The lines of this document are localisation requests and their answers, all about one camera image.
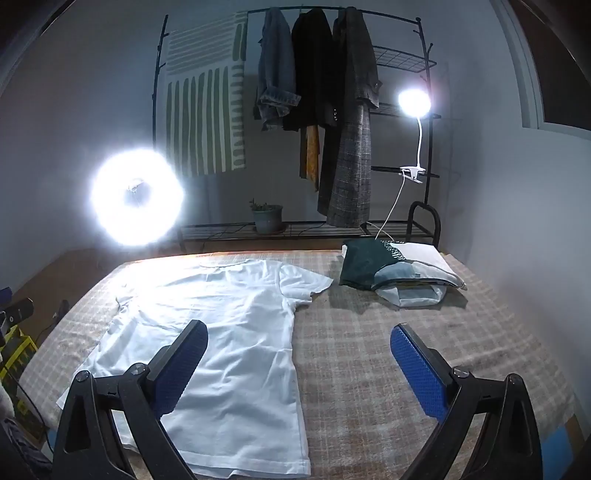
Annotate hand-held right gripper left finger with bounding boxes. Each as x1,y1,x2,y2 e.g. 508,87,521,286
51,319,209,480

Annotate yellow plastic crate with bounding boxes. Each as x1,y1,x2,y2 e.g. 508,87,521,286
0,323,38,416

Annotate white lamp cable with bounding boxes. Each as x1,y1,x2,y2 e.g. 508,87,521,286
360,178,408,244

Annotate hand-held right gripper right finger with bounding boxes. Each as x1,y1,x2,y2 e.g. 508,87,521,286
390,323,544,480

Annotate black metal clothes rack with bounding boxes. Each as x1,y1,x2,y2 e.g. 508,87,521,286
152,4,441,253

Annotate blue denim jacket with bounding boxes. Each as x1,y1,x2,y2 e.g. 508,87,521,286
255,8,301,132

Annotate grey plaid coat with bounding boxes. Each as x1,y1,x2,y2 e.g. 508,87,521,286
318,7,383,227

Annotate beige plaid blanket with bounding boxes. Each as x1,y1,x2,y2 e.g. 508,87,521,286
16,249,580,480

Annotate green striped hanging cloth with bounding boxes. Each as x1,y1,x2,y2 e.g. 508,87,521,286
164,11,250,178

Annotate bright ring light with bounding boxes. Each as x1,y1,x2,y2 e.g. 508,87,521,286
90,148,186,246

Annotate yellow hanging garment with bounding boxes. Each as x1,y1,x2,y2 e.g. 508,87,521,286
299,124,320,191

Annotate light blue folded garment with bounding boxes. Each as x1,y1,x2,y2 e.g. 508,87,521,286
372,258,451,309

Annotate white t-shirt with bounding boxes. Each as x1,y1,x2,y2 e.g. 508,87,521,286
56,259,334,478

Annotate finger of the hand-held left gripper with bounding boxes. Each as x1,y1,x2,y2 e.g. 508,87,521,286
0,286,36,334

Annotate dark window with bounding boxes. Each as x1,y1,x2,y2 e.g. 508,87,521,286
519,0,591,136

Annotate white folded garment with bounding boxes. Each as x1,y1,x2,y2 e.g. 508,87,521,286
392,242,468,291

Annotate black metal tube frame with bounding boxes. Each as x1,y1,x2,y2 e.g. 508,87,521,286
409,202,443,251

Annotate black hanging jacket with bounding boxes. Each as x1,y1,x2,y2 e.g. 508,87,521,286
283,8,345,132

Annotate dark green folded garment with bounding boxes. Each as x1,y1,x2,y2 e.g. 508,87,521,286
340,239,411,291

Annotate white clip lamp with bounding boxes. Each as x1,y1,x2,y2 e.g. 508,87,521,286
397,88,435,184

